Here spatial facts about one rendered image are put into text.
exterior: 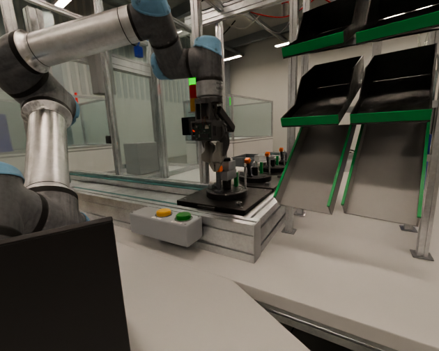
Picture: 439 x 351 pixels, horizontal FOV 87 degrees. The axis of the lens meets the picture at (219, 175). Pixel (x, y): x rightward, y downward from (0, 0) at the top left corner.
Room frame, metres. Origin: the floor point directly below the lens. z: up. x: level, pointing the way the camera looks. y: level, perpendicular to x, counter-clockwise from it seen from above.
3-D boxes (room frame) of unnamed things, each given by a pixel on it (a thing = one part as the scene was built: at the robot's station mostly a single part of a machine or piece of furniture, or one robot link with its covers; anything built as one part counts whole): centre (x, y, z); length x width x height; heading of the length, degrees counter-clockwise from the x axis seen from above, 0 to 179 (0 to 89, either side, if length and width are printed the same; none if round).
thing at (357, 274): (1.13, -0.25, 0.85); 1.50 x 1.41 x 0.03; 59
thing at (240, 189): (0.75, -0.02, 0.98); 0.14 x 0.14 x 0.02
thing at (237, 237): (0.76, 0.29, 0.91); 0.89 x 0.06 x 0.11; 59
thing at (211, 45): (0.68, 0.02, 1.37); 0.09 x 0.08 x 0.11; 79
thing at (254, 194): (0.75, -0.02, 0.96); 0.24 x 0.24 x 0.02; 59
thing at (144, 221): (0.61, 0.16, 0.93); 0.21 x 0.07 x 0.06; 59
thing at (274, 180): (0.97, -0.15, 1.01); 0.24 x 0.24 x 0.13; 60
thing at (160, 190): (0.92, 0.22, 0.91); 0.84 x 0.28 x 0.10; 59
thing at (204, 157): (0.68, 0.03, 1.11); 0.06 x 0.03 x 0.09; 149
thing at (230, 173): (0.76, -0.03, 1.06); 0.08 x 0.04 x 0.07; 147
